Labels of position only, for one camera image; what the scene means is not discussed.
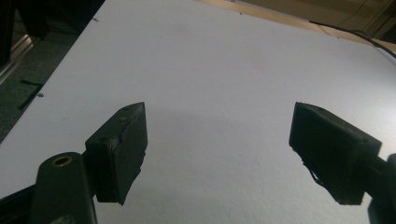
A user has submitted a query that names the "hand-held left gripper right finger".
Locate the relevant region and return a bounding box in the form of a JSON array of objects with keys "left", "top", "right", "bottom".
[{"left": 288, "top": 101, "right": 383, "bottom": 206}]

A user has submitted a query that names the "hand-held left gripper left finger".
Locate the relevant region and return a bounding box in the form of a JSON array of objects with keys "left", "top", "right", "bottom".
[{"left": 84, "top": 101, "right": 149, "bottom": 206}]

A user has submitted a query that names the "black cable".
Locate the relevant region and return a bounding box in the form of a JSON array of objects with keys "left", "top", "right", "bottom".
[{"left": 308, "top": 20, "right": 396, "bottom": 60}]

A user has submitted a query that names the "metal stand rail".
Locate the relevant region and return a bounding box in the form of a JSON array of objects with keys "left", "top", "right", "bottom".
[{"left": 0, "top": 33, "right": 35, "bottom": 86}]

